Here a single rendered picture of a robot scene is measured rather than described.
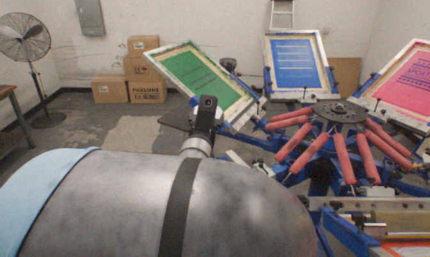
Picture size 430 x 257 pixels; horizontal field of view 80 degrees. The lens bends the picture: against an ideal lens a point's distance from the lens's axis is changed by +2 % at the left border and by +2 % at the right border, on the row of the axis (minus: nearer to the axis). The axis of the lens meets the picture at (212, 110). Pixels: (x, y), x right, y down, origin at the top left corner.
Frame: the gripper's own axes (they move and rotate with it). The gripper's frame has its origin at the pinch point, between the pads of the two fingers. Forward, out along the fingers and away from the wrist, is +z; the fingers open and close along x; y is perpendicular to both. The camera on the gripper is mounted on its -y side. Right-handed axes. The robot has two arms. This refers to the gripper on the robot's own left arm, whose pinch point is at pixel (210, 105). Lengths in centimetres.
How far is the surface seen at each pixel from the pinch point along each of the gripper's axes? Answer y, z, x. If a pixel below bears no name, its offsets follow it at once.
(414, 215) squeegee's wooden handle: 28, 1, 75
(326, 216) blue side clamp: 44, 8, 53
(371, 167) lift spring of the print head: 41, 44, 84
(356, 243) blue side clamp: 33, -11, 53
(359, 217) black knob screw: 27, -6, 54
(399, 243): 36, -5, 71
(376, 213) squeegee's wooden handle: 29, 0, 62
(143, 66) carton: 119, 332, -148
